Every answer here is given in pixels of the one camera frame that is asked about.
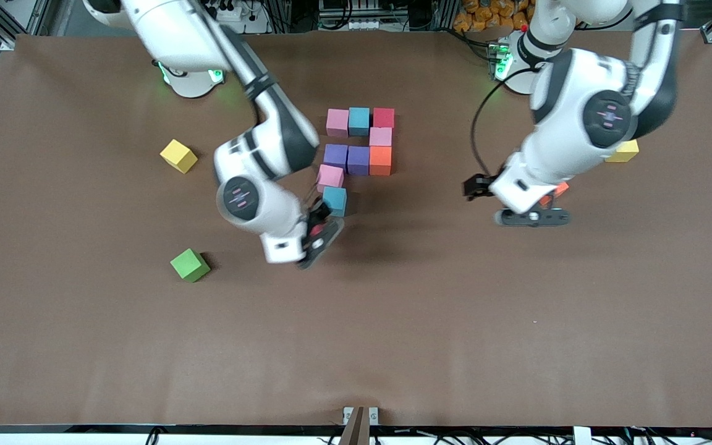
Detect blue foam cube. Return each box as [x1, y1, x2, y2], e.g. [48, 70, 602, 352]
[348, 107, 371, 137]
[322, 186, 348, 218]

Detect large table cover sheet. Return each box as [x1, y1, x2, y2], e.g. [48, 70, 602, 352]
[0, 30, 712, 428]

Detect green foam cube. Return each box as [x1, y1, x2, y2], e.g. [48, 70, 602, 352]
[170, 248, 211, 284]

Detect purple foam cube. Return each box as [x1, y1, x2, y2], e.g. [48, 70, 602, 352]
[323, 143, 349, 171]
[347, 146, 370, 176]

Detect yellow foam cube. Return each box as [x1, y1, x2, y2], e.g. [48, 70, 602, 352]
[159, 139, 198, 174]
[605, 140, 640, 164]

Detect orange lumpy bag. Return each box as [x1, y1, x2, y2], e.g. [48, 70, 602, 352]
[453, 0, 533, 33]

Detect white power strip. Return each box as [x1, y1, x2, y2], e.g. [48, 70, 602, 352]
[208, 0, 270, 35]

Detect grey electronics rack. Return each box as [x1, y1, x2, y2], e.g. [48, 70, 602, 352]
[318, 0, 381, 32]

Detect orange foam cube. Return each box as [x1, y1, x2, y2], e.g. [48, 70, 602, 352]
[369, 146, 392, 177]
[538, 181, 570, 208]

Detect brown camera mount post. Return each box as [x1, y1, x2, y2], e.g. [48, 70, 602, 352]
[337, 406, 366, 445]

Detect small white bracket plates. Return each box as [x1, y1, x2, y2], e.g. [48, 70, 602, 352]
[342, 406, 379, 426]

